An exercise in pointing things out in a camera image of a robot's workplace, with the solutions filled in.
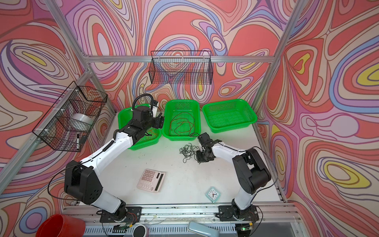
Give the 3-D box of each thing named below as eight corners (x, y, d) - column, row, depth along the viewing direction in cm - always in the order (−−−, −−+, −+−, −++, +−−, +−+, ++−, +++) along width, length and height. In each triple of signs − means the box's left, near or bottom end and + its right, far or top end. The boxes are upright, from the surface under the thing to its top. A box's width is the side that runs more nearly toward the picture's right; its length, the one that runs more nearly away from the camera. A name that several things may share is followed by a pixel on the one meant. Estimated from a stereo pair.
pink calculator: (138, 188, 83) (136, 186, 81) (146, 169, 90) (145, 167, 88) (158, 193, 81) (157, 191, 79) (164, 174, 88) (164, 172, 86)
